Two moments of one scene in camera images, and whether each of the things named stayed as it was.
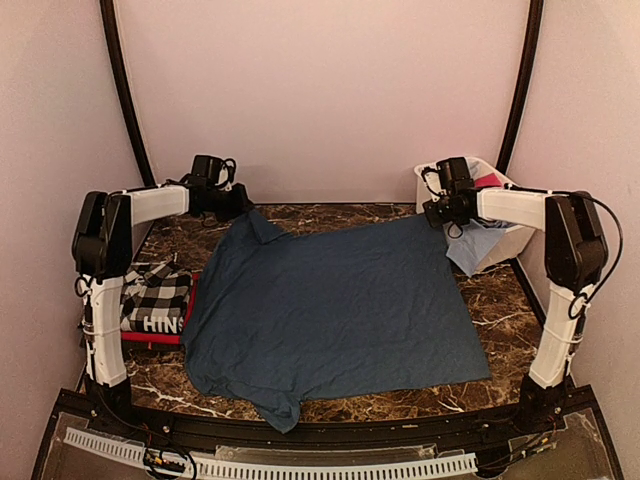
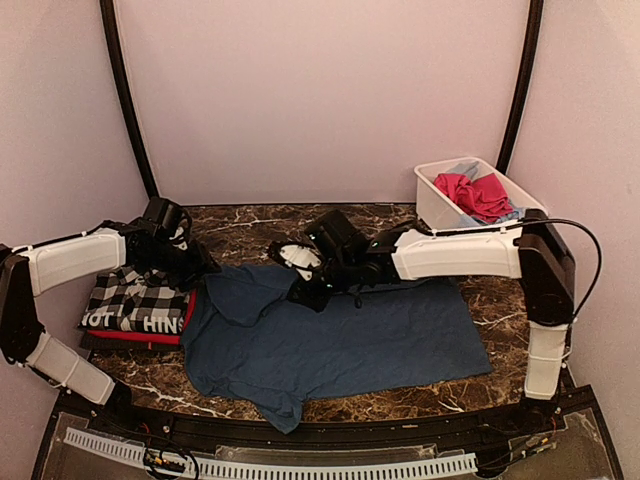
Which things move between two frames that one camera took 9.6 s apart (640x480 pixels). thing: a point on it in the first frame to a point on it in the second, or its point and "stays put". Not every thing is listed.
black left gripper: [244, 203] to [201, 263]
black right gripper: [435, 219] to [311, 299]
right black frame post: [531, 49] stays put
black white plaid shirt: [154, 296] stays put
